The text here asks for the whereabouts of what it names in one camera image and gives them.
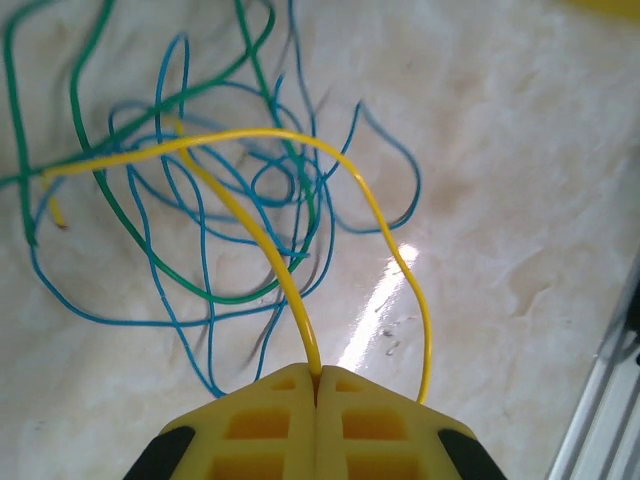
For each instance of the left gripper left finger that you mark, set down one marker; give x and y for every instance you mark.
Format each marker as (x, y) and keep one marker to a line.
(260, 430)

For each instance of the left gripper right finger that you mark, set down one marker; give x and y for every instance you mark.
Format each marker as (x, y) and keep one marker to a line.
(380, 430)

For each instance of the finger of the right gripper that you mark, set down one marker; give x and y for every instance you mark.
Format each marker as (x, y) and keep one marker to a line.
(600, 6)

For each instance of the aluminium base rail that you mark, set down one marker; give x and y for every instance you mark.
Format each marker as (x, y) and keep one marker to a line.
(600, 420)

